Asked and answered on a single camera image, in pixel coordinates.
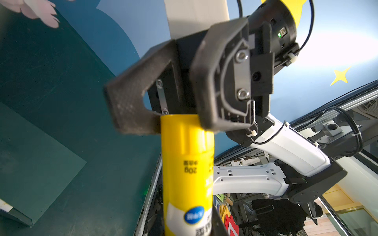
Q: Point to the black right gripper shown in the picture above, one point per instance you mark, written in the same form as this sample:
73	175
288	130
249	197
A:
226	74

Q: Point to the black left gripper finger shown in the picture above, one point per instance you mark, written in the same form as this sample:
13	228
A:
218	227

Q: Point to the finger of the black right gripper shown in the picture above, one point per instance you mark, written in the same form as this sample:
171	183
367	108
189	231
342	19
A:
124	94

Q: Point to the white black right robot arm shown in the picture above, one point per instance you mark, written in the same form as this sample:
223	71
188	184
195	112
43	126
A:
306	172

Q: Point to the dark green envelope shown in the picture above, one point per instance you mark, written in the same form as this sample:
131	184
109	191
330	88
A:
35	168

